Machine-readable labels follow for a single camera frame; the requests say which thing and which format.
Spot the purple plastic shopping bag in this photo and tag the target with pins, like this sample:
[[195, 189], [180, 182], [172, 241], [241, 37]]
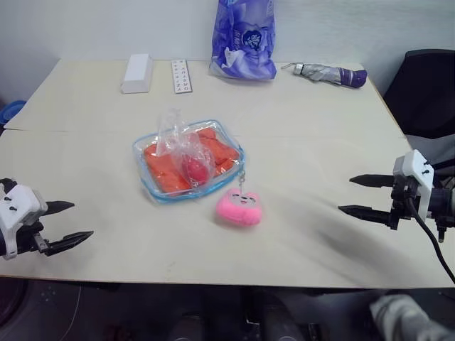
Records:
[[243, 42]]

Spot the blue round container lid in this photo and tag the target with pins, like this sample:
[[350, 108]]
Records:
[[10, 111]]

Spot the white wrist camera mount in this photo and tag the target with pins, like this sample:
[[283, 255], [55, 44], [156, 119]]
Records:
[[19, 209], [421, 177]]

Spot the clear pouch with orange contents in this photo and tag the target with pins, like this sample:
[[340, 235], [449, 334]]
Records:
[[170, 142]]

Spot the silver purple folded umbrella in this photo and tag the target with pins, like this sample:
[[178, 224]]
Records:
[[327, 72]]

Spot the white rectangular box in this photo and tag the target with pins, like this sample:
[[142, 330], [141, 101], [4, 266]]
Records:
[[136, 72]]

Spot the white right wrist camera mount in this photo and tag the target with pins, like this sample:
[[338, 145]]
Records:
[[421, 177]]

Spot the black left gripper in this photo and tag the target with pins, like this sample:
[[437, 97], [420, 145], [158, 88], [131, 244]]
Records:
[[31, 239]]

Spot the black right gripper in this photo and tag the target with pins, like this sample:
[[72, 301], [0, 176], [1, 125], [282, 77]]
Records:
[[403, 199]]

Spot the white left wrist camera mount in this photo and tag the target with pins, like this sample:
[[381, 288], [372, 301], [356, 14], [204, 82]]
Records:
[[19, 209]]

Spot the black office chair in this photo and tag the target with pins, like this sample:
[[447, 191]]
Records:
[[424, 96]]

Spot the orange cloth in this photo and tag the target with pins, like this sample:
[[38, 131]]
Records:
[[161, 167]]

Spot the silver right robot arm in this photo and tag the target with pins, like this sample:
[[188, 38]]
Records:
[[442, 206]]

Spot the white letter card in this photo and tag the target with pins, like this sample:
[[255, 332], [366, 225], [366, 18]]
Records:
[[182, 76]]

